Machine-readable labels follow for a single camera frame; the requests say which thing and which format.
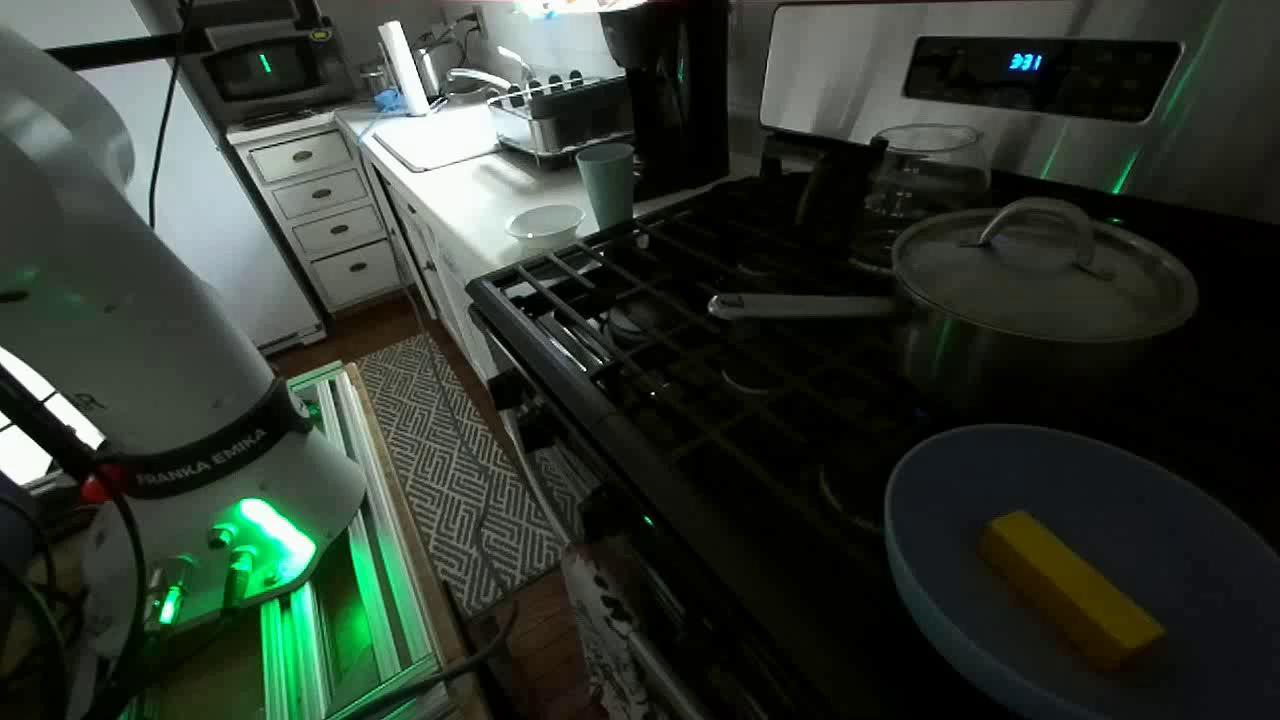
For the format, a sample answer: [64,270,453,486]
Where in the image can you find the small white bowl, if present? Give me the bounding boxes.
[507,206,579,243]

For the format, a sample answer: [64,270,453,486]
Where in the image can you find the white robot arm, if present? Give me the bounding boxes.
[0,30,369,720]

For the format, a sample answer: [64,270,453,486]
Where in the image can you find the black gas stove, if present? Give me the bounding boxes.
[472,0,1280,720]

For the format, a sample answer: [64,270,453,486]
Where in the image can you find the glass jar on stove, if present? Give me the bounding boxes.
[866,124,994,228]

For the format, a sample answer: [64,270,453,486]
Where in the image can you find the pale green cup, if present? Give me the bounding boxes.
[578,146,633,228]

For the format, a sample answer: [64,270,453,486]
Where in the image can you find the patterned grey floor rug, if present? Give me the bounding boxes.
[356,338,564,618]

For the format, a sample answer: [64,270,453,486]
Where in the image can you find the white kitchen counter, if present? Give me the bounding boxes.
[336,99,754,385]

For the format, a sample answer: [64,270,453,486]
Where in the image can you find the black coffee maker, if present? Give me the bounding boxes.
[601,0,727,200]

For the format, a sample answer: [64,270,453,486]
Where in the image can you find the paper towel roll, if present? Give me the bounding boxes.
[375,20,431,115]

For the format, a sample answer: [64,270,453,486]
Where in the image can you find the white drawer cabinet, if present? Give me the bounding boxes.
[230,115,401,317]

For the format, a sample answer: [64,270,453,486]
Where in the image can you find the steel pot with lid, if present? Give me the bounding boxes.
[708,197,1200,416]

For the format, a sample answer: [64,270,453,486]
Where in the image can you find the black microwave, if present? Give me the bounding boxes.
[187,25,352,129]

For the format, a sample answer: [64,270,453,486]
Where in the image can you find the white refrigerator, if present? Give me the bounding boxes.
[0,0,333,357]

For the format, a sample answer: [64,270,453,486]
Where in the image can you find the yellow block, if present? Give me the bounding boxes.
[982,508,1169,672]

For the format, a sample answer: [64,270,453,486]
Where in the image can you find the light blue plate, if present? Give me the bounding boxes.
[886,425,1280,720]

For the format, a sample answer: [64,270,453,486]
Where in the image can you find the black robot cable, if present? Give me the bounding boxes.
[0,363,154,720]

